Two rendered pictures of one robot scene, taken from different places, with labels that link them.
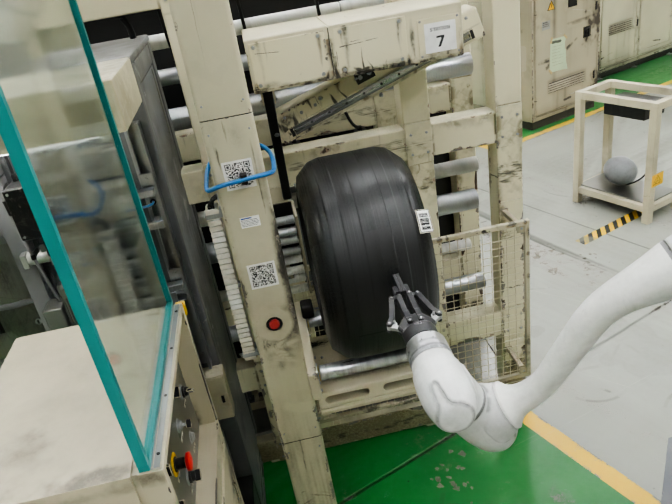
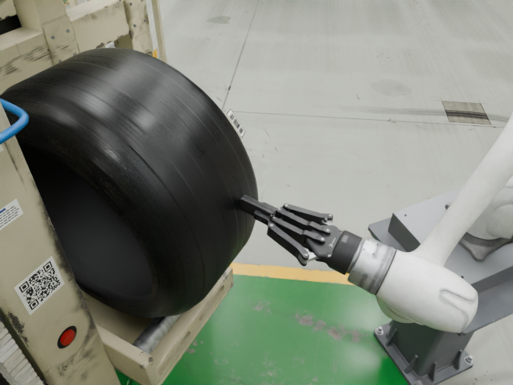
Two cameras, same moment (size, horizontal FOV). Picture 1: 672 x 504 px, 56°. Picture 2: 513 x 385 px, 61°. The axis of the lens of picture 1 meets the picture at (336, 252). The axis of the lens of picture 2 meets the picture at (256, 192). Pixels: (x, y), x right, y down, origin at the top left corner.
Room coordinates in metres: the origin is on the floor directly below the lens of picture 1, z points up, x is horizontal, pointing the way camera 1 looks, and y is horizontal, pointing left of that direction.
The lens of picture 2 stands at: (0.94, 0.38, 1.82)
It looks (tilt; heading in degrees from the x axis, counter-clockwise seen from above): 41 degrees down; 304
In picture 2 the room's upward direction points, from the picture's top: straight up
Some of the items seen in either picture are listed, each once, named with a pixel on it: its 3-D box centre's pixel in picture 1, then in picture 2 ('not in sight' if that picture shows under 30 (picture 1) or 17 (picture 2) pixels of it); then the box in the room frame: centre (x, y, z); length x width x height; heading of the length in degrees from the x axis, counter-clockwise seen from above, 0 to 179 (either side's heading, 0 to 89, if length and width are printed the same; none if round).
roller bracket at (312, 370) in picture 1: (307, 346); (85, 332); (1.59, 0.13, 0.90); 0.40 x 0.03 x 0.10; 5
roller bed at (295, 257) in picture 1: (275, 252); not in sight; (1.96, 0.21, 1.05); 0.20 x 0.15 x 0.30; 95
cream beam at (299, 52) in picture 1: (350, 42); not in sight; (1.91, -0.14, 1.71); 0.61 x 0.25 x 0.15; 95
